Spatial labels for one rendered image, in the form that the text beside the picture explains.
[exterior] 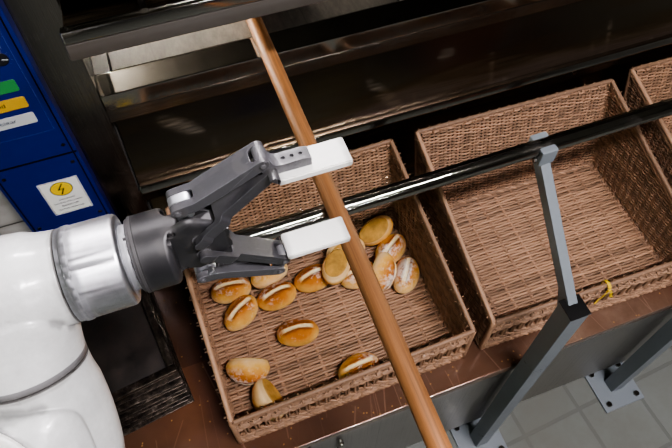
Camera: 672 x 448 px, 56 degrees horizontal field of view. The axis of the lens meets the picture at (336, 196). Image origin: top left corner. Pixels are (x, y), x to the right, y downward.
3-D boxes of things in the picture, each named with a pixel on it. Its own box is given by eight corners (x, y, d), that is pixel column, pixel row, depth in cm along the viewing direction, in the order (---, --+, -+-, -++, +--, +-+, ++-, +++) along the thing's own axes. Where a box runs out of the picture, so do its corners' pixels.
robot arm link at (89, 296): (81, 257, 65) (139, 240, 66) (92, 337, 60) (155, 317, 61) (47, 208, 57) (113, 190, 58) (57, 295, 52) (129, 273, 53)
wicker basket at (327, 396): (184, 263, 162) (159, 203, 139) (386, 198, 174) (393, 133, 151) (236, 450, 137) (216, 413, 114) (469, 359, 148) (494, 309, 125)
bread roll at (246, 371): (266, 355, 140) (265, 381, 137) (273, 363, 145) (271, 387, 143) (222, 356, 141) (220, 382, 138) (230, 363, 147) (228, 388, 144)
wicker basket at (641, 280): (400, 193, 175) (410, 127, 152) (579, 142, 185) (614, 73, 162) (478, 354, 149) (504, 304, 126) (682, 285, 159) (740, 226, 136)
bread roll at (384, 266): (376, 290, 159) (395, 296, 156) (364, 290, 153) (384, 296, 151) (385, 250, 159) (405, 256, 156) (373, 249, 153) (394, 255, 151)
